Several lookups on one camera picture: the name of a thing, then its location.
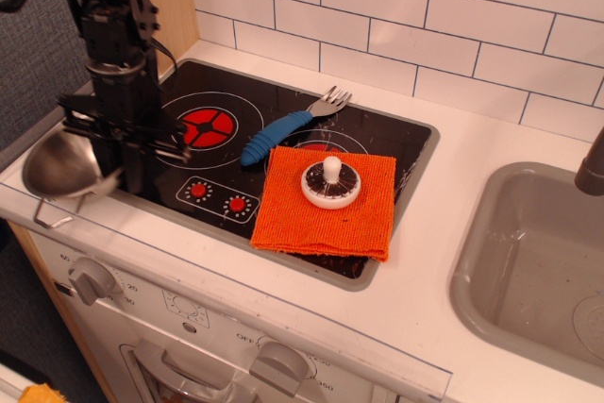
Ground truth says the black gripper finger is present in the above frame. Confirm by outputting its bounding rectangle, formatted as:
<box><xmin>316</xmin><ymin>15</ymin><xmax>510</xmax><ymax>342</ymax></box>
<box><xmin>123</xmin><ymin>143</ymin><xmax>144</xmax><ymax>193</ymax></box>

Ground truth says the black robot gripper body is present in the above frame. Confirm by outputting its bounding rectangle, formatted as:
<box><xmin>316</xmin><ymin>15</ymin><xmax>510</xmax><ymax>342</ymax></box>
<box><xmin>58</xmin><ymin>62</ymin><xmax>191</xmax><ymax>165</ymax></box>

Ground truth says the small stainless steel wok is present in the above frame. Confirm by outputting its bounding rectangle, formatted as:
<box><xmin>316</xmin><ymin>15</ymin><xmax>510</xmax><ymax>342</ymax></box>
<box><xmin>22</xmin><ymin>130</ymin><xmax>123</xmax><ymax>229</ymax></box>

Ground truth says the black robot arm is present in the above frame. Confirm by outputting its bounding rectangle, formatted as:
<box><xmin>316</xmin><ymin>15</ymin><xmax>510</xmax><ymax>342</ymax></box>
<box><xmin>1</xmin><ymin>0</ymin><xmax>191</xmax><ymax>193</ymax></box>

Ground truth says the left red stove knob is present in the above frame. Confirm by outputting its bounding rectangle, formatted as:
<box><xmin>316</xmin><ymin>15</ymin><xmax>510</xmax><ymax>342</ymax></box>
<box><xmin>190</xmin><ymin>183</ymin><xmax>207</xmax><ymax>199</ymax></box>

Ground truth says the red stove knob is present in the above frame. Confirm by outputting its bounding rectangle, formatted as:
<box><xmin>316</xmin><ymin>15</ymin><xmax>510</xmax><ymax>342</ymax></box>
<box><xmin>190</xmin><ymin>183</ymin><xmax>207</xmax><ymax>199</ymax></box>
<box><xmin>228</xmin><ymin>197</ymin><xmax>247</xmax><ymax>213</ymax></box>

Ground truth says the right red stove knob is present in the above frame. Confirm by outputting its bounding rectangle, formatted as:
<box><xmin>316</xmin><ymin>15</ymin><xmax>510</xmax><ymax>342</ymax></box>
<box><xmin>228</xmin><ymin>197</ymin><xmax>247</xmax><ymax>213</ymax></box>

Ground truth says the left grey oven dial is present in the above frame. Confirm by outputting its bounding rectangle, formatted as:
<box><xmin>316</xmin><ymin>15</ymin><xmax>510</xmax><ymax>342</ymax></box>
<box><xmin>68</xmin><ymin>258</ymin><xmax>116</xmax><ymax>306</ymax></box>

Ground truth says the grey oven dial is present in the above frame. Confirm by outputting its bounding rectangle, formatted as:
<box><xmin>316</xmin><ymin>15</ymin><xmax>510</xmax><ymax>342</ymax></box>
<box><xmin>68</xmin><ymin>258</ymin><xmax>116</xmax><ymax>306</ymax></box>
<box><xmin>249</xmin><ymin>342</ymin><xmax>310</xmax><ymax>397</ymax></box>

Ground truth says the orange folded cloth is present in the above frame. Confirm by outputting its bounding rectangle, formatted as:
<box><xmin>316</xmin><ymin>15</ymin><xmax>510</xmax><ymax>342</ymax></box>
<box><xmin>250</xmin><ymin>146</ymin><xmax>396</xmax><ymax>261</ymax></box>

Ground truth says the white toy mushroom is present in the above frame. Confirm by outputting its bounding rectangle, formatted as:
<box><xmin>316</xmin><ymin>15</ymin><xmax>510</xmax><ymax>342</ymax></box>
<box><xmin>300</xmin><ymin>156</ymin><xmax>361</xmax><ymax>210</ymax></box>

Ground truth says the yellow patterned object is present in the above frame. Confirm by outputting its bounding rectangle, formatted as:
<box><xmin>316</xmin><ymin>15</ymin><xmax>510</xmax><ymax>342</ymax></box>
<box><xmin>18</xmin><ymin>383</ymin><xmax>67</xmax><ymax>403</ymax></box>

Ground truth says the right grey oven dial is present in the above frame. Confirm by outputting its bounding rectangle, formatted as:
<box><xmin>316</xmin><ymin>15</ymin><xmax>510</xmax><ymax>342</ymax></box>
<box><xmin>249</xmin><ymin>342</ymin><xmax>310</xmax><ymax>397</ymax></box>

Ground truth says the grey sink basin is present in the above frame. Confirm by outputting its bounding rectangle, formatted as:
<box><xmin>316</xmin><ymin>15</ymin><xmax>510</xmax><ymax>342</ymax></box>
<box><xmin>450</xmin><ymin>162</ymin><xmax>603</xmax><ymax>386</ymax></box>

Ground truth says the grey faucet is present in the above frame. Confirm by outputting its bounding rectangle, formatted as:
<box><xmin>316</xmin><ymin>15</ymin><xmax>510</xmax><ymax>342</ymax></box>
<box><xmin>574</xmin><ymin>128</ymin><xmax>604</xmax><ymax>196</ymax></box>

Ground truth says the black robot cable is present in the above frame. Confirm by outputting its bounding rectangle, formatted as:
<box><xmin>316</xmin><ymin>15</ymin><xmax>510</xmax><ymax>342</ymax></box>
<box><xmin>150</xmin><ymin>37</ymin><xmax>180</xmax><ymax>92</ymax></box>

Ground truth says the blue handled toy fork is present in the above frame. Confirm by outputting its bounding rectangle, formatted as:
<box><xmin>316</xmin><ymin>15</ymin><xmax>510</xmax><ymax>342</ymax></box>
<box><xmin>241</xmin><ymin>87</ymin><xmax>353</xmax><ymax>166</ymax></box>

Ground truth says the grey oven door handle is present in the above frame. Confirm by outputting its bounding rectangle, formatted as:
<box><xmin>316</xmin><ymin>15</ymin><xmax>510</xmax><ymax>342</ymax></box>
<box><xmin>131</xmin><ymin>340</ymin><xmax>260</xmax><ymax>402</ymax></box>

